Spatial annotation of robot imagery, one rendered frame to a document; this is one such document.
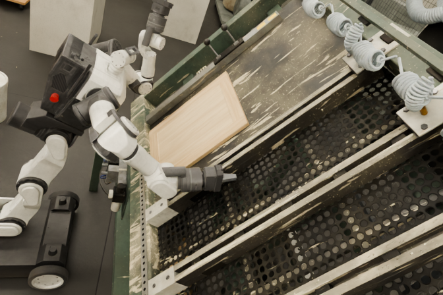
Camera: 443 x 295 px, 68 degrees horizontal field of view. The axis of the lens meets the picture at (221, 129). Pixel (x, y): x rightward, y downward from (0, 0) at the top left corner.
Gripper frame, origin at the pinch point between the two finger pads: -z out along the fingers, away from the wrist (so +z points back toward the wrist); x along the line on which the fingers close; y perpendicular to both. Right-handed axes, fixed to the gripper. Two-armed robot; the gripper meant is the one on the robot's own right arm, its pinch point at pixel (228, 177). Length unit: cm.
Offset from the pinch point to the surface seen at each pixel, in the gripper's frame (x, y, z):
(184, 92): -11, 75, 7
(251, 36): 24, 75, -25
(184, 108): -13, 63, 8
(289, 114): 23.8, 7.6, -21.3
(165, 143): -25, 48, 19
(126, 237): -103, 45, 41
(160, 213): -23.6, 3.7, 24.5
